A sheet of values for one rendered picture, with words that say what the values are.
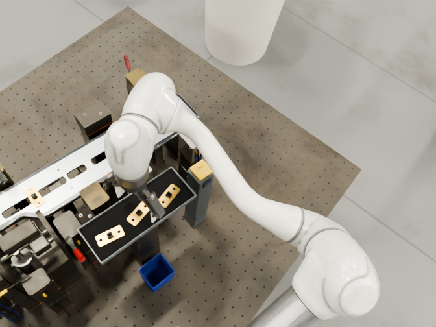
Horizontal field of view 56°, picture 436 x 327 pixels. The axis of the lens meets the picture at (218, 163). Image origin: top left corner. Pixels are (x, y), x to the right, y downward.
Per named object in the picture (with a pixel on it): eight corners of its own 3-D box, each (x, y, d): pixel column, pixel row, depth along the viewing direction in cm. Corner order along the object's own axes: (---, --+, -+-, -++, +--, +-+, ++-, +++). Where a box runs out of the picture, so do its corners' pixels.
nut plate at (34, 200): (24, 191, 150) (23, 189, 149) (34, 185, 151) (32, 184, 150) (36, 208, 147) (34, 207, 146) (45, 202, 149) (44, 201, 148)
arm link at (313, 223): (299, 196, 115) (315, 218, 102) (351, 220, 119) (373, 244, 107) (276, 234, 118) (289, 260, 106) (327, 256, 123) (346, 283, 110)
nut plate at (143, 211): (143, 200, 136) (143, 198, 135) (152, 207, 135) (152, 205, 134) (126, 219, 132) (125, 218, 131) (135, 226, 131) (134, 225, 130)
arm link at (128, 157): (143, 187, 102) (160, 144, 108) (139, 156, 88) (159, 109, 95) (102, 176, 102) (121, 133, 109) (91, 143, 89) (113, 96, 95)
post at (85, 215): (104, 242, 174) (87, 205, 139) (111, 252, 172) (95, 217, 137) (93, 250, 172) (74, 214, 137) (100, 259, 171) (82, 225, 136)
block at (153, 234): (150, 239, 177) (145, 196, 138) (161, 253, 174) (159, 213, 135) (130, 253, 173) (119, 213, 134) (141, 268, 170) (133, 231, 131)
